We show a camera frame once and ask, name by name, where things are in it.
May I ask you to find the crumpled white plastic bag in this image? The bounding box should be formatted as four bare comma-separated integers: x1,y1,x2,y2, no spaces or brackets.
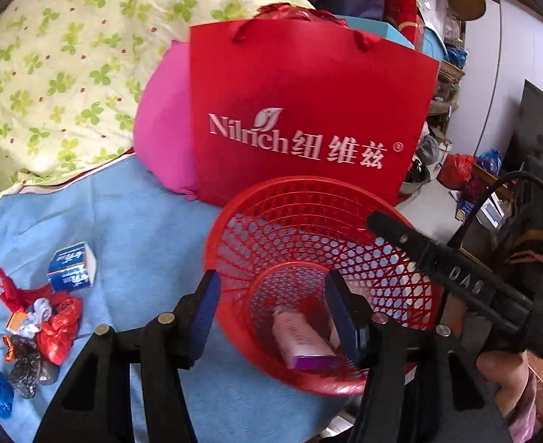
18,299,53,337

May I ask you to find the red box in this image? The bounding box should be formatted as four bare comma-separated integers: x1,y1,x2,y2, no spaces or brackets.
384,0,426,44

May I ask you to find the black cable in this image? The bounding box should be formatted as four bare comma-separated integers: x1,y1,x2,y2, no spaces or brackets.
449,171,543,245

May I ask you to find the tied blue plastic bag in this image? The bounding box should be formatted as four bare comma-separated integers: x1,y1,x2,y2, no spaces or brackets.
477,150,503,174

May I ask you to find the black television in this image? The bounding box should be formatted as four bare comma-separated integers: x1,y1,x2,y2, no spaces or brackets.
502,79,543,176

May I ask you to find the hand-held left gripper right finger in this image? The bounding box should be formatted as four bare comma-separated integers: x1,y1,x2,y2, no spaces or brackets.
324,270,514,443

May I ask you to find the person's right forearm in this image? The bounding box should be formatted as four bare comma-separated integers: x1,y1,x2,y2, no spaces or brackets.
504,369,539,443

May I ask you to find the pink pillow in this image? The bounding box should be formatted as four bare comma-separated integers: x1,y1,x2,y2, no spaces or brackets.
133,39,199,201

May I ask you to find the crumpled grey plastic bag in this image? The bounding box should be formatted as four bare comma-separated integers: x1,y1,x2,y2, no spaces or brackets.
8,334,60,400

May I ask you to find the crumpled red plastic bag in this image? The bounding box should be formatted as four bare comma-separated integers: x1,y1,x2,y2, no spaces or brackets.
0,268,53,315
36,296,83,365

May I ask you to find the blue white tissue packet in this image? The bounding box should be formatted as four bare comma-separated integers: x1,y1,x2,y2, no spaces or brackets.
48,241,98,292

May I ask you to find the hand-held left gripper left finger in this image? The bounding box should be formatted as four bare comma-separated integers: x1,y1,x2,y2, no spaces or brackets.
34,269,222,443

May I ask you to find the green clover print quilt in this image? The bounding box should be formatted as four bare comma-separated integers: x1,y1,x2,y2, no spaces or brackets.
0,0,316,195

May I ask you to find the light blue cardboard box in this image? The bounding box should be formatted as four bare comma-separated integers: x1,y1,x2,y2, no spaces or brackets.
340,16,415,49

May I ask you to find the red plastic basket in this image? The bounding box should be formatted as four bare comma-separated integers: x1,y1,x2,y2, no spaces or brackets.
204,176,445,398

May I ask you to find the metal bowl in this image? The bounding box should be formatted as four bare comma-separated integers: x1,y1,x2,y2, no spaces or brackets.
401,166,433,197

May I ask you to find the tied red plastic bag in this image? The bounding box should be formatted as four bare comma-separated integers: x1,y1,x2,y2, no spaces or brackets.
437,154,475,190

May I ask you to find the red paper bag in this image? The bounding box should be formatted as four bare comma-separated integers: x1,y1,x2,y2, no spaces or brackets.
189,17,439,208

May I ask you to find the pink tube with purple cap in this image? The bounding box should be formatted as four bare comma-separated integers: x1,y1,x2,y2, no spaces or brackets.
274,307,342,371

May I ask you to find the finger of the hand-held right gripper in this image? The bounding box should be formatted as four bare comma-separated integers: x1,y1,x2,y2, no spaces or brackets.
367,211,543,360

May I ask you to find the blue storage bin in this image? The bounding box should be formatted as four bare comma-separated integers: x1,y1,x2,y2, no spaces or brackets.
421,28,447,61

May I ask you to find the person's right hand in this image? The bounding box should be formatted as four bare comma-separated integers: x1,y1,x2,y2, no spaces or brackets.
477,351,530,420

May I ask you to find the light blue blanket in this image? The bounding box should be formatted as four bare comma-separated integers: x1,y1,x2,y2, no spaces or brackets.
0,154,360,443

